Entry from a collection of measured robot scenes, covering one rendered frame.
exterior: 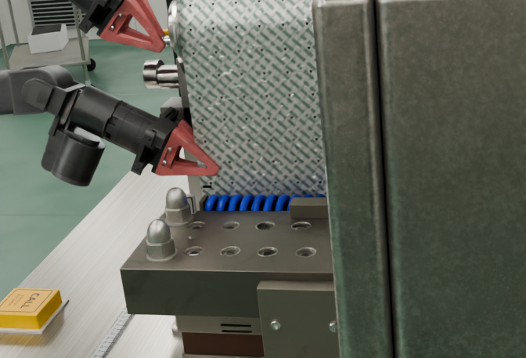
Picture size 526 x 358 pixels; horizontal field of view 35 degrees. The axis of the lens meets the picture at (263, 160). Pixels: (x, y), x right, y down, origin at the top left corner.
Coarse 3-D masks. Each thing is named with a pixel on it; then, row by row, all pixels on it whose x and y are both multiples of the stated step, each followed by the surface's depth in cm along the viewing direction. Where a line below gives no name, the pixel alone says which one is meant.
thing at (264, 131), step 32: (192, 96) 108; (224, 96) 107; (256, 96) 106; (288, 96) 105; (224, 128) 109; (256, 128) 108; (288, 128) 107; (320, 128) 106; (224, 160) 110; (256, 160) 109; (288, 160) 108; (320, 160) 107; (224, 192) 112; (256, 192) 111; (288, 192) 110; (320, 192) 109
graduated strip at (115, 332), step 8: (120, 320) 111; (128, 320) 111; (112, 328) 109; (120, 328) 109; (104, 336) 108; (112, 336) 107; (120, 336) 107; (104, 344) 106; (112, 344) 106; (96, 352) 104; (104, 352) 104
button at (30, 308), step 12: (24, 288) 117; (36, 288) 117; (12, 300) 114; (24, 300) 114; (36, 300) 113; (48, 300) 113; (60, 300) 116; (0, 312) 111; (12, 312) 111; (24, 312) 111; (36, 312) 110; (48, 312) 113; (0, 324) 112; (12, 324) 111; (24, 324) 111; (36, 324) 110
